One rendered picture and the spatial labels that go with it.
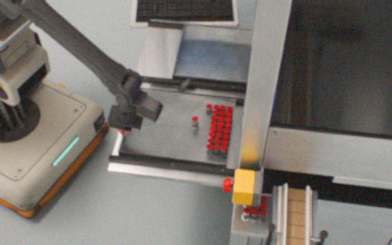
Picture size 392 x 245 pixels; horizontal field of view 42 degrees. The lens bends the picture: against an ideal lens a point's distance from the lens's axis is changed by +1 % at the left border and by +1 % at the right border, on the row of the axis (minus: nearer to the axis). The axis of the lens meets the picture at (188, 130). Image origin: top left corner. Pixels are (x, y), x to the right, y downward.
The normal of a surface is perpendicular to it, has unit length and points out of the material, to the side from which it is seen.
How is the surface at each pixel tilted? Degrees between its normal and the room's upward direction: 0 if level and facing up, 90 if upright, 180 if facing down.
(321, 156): 90
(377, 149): 90
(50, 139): 0
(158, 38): 0
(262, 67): 90
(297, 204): 0
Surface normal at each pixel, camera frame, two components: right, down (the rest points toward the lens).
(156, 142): -0.02, -0.59
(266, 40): -0.15, 0.80
